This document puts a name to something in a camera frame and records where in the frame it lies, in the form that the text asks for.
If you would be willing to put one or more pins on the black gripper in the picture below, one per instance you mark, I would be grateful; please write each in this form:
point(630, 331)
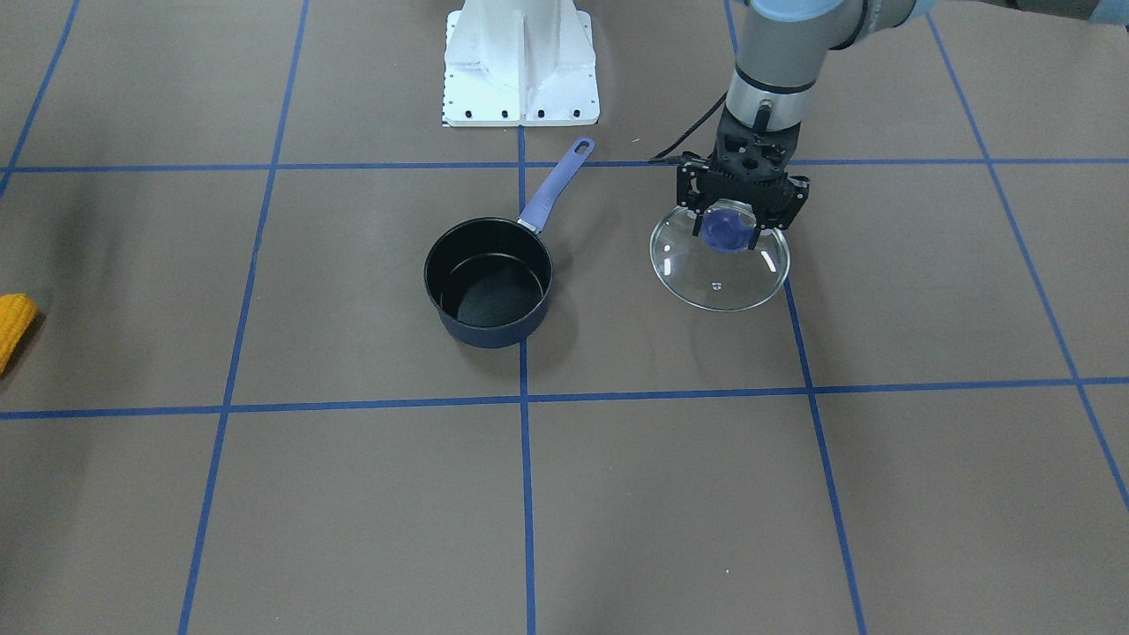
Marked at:
point(690, 190)

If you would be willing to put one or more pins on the glass pot lid blue knob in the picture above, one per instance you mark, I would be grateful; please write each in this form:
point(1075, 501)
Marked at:
point(722, 276)

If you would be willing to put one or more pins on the yellow corn cob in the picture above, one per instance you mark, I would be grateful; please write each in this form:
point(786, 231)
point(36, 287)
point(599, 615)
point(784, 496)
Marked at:
point(18, 311)

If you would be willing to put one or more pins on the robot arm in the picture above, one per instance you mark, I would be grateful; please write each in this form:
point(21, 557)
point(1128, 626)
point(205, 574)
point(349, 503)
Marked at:
point(783, 47)

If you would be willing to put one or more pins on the blue saucepan with handle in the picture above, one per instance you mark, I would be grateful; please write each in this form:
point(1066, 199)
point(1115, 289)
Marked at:
point(490, 279)

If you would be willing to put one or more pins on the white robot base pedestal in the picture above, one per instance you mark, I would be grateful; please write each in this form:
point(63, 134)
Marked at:
point(519, 63)

